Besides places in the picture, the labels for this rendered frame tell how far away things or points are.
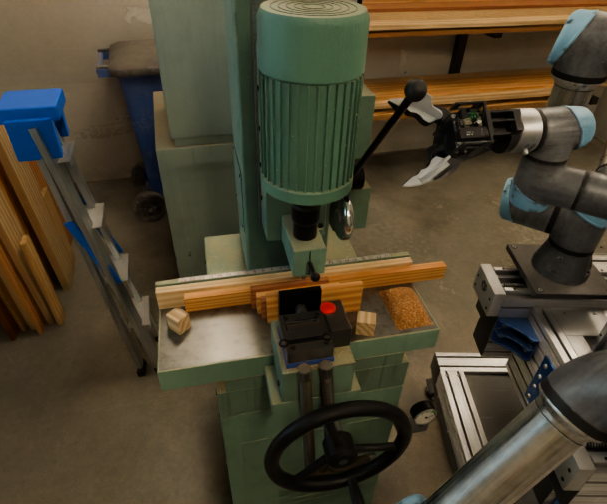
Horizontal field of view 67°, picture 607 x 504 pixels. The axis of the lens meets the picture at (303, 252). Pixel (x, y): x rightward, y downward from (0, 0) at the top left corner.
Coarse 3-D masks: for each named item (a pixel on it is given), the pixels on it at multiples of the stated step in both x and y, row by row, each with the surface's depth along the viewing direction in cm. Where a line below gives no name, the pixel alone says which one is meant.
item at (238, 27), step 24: (240, 0) 83; (240, 24) 86; (240, 48) 88; (240, 72) 91; (240, 96) 94; (240, 120) 97; (240, 144) 101; (240, 168) 108; (240, 192) 113; (240, 216) 128; (264, 240) 118; (264, 264) 123; (288, 264) 125
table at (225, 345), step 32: (384, 288) 110; (160, 320) 100; (192, 320) 100; (224, 320) 100; (256, 320) 100; (352, 320) 101; (384, 320) 101; (160, 352) 93; (192, 352) 93; (224, 352) 93; (256, 352) 93; (352, 352) 98; (384, 352) 101; (160, 384) 91; (192, 384) 93; (352, 384) 92
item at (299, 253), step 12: (288, 216) 103; (288, 228) 99; (288, 240) 97; (300, 240) 96; (312, 240) 96; (288, 252) 99; (300, 252) 93; (312, 252) 94; (324, 252) 94; (300, 264) 95; (324, 264) 97
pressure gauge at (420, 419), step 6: (420, 402) 110; (426, 402) 109; (432, 402) 111; (414, 408) 110; (420, 408) 109; (426, 408) 108; (432, 408) 108; (414, 414) 109; (420, 414) 108; (426, 414) 109; (432, 414) 110; (414, 420) 109; (420, 420) 110; (426, 420) 111; (432, 420) 111
